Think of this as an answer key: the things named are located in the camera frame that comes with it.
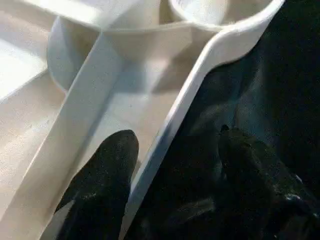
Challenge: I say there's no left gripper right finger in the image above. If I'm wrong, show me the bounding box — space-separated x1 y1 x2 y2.
217 125 320 240

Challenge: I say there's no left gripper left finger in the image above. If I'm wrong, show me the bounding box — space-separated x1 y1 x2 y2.
52 130 141 240

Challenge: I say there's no white plastic table top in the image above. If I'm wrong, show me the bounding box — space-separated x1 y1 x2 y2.
0 0 286 240

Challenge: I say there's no black plastic mat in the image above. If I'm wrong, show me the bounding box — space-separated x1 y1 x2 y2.
125 0 320 240

